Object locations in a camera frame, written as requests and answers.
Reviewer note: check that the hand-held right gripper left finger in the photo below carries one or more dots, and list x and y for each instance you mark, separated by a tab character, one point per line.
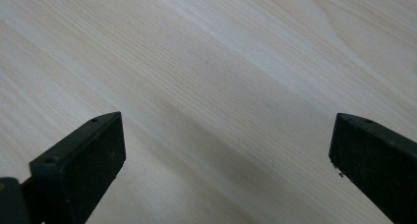
82	165

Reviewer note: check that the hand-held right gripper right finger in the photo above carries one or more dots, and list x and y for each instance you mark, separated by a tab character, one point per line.
377	161

